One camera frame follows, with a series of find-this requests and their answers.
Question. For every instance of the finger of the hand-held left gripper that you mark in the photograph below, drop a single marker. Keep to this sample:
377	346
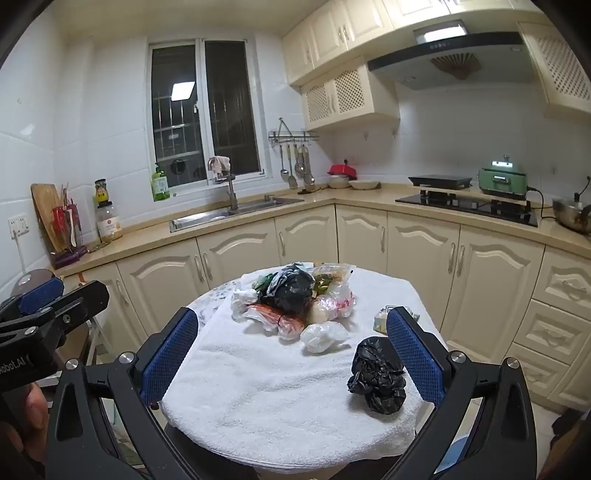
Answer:
87	300
41	291

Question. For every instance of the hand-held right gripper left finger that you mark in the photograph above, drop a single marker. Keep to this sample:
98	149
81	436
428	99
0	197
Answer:
171	355

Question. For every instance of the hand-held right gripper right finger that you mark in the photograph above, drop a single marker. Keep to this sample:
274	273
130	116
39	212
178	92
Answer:
415	355

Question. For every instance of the clear noodle packet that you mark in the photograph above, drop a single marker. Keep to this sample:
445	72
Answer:
337	270

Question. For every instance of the yellow crinkled wrapper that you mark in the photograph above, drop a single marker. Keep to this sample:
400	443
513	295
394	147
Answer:
323	284

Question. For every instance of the person's left hand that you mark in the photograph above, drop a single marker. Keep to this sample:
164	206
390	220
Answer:
37	410

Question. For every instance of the purple utensil rack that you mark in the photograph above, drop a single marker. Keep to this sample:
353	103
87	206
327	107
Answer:
69	256

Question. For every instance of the pale green small carton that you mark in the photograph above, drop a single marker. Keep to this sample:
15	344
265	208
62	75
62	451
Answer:
381	321

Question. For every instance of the floral tablecloth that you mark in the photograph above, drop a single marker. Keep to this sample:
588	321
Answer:
207	300

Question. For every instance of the white plastic spoon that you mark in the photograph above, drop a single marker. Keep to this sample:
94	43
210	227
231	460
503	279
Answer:
73	230

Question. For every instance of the red utensil holder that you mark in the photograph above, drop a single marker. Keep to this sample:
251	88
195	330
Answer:
60	217

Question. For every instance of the large glass jar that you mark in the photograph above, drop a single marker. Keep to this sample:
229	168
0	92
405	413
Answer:
109	224

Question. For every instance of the wooden cutting board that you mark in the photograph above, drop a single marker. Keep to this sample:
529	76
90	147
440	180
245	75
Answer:
44	203

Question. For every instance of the clear plastic wrap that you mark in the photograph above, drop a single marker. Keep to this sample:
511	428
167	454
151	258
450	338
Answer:
242	302

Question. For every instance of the white crumpled plastic bag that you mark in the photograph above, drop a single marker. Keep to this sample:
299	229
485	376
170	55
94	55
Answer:
321	337

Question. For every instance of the clear bag with round bun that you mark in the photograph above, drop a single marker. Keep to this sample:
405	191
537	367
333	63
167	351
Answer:
323	311

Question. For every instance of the cream base cabinet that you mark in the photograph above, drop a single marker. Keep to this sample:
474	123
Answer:
415	249

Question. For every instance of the small yellow label jar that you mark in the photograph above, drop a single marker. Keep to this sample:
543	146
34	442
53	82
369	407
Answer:
102	194

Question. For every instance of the white terry towel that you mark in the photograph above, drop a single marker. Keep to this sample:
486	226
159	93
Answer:
277	392

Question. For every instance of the orange snack wrapper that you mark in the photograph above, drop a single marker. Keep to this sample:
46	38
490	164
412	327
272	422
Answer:
277	318

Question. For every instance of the large black plastic bag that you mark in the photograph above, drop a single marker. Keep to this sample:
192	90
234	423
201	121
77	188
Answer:
291	290

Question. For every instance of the green dish soap bottle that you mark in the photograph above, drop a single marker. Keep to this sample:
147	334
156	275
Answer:
160	184

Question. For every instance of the steel sink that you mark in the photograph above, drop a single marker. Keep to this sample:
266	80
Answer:
207	219

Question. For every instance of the black glass gas stove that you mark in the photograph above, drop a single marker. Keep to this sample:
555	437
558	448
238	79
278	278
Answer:
461	208

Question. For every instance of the dark floor bag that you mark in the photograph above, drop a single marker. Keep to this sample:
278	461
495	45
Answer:
568	424

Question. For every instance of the steel faucet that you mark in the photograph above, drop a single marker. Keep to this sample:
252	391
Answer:
231	194

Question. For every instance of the cream plate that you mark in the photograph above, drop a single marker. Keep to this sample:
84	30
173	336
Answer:
364	185

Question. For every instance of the cream bowl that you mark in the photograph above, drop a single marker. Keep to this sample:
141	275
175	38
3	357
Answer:
338	183

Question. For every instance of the pink cloth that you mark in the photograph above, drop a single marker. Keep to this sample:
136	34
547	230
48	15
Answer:
219	164

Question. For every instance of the green electric cooker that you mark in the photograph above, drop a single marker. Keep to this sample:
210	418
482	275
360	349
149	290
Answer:
501	181

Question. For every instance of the red pot lid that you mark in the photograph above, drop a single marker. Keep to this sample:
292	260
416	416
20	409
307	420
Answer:
342	170

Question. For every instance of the hanging kitchen utensils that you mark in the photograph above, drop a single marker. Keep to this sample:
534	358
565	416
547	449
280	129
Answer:
308	177

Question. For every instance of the steel pot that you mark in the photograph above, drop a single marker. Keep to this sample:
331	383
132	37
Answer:
572	214

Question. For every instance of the steel ladle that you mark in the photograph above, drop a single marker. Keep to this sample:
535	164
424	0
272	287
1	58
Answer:
283	174

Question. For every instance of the steel spatula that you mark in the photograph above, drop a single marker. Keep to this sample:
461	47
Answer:
292	180

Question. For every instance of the steel spoon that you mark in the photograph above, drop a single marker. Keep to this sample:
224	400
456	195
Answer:
299	170

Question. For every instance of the kitchen window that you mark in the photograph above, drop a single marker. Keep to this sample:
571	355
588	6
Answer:
231	106

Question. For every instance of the range hood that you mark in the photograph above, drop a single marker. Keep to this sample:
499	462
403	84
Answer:
461	69

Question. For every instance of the cream upper cabinets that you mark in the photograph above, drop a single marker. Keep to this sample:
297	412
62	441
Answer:
323	41

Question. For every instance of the white wall socket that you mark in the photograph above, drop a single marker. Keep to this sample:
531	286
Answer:
18	225

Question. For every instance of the wall utensil rail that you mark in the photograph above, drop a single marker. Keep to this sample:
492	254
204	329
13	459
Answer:
293	136

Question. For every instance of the cream lattice wall cabinet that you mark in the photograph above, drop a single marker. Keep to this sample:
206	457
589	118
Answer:
364	99

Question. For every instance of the tall lattice wall cabinet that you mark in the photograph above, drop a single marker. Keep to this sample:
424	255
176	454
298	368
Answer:
554	64

